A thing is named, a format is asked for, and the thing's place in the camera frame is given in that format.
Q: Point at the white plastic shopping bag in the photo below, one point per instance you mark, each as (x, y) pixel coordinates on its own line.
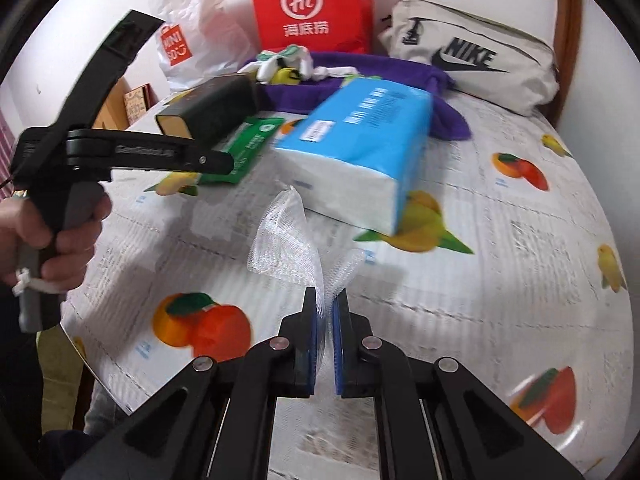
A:
(210, 25)

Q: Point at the person's left hand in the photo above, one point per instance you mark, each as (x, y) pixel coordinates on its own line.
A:
(75, 255)

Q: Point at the clear plastic bag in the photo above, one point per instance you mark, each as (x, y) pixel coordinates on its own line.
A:
(285, 240)

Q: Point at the purple towel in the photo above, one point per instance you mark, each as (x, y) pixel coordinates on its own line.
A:
(395, 75)

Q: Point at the wooden headboard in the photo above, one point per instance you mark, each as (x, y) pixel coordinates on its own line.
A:
(567, 50)

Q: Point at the yellow pouch with black stripes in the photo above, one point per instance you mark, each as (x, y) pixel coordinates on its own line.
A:
(286, 76)

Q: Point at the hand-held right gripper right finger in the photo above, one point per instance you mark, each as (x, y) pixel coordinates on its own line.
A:
(340, 347)

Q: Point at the light wooden furniture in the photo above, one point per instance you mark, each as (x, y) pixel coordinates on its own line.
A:
(112, 107)

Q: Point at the brown patterned box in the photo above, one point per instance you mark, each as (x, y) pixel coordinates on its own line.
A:
(136, 104)

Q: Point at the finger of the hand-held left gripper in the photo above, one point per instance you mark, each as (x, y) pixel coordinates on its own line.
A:
(150, 147)
(175, 167)

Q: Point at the green wet wipes packet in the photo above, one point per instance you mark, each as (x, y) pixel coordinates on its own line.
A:
(252, 142)

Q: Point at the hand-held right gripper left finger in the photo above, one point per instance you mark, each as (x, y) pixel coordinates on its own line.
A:
(312, 342)

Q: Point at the blue tissue pack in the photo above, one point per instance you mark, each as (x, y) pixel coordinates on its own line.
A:
(360, 150)

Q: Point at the dark green box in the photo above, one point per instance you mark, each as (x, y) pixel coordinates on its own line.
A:
(215, 107)

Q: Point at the red paper bag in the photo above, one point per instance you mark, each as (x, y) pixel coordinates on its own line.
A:
(310, 5)

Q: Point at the beige waist bag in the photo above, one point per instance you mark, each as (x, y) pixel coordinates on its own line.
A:
(465, 50)

